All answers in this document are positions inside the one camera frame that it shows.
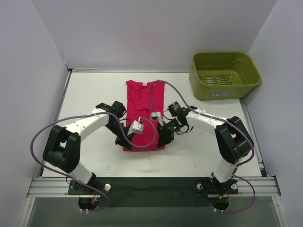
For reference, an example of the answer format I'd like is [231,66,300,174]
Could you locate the pink t shirt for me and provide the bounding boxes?
[126,80,165,146]

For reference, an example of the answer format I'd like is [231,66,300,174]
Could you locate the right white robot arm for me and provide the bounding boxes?
[157,102,254,195]

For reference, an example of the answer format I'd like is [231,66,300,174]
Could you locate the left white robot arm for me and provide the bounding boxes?
[43,101,134,195]

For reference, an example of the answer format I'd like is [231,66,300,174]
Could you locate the olive green plastic basin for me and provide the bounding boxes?
[189,52,261,101]

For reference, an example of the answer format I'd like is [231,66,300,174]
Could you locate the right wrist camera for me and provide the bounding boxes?
[150,112,164,126]

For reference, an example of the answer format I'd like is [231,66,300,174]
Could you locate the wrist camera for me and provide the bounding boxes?
[127,121,144,135]
[150,112,164,126]

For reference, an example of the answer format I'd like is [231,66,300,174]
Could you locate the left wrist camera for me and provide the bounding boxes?
[127,121,144,135]

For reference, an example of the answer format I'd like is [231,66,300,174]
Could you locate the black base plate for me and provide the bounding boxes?
[68,177,238,210]

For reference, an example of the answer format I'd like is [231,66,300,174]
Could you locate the aluminium front rail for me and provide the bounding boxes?
[27,177,281,198]

